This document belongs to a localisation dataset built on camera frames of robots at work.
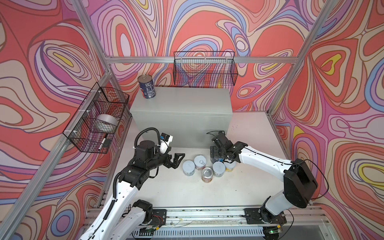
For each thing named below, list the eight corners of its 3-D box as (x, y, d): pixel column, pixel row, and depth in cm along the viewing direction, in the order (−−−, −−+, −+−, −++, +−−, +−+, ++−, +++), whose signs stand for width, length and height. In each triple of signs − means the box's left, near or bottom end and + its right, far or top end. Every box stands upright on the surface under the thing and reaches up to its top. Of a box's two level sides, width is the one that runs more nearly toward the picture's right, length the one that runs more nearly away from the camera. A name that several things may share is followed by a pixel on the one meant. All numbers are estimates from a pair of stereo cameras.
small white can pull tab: (194, 170, 90) (194, 166, 86) (194, 159, 95) (194, 155, 91) (205, 170, 90) (206, 166, 86) (205, 159, 95) (205, 155, 91)
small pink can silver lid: (201, 182, 86) (201, 178, 81) (201, 171, 90) (201, 167, 85) (212, 182, 86) (213, 178, 81) (211, 171, 90) (212, 167, 85)
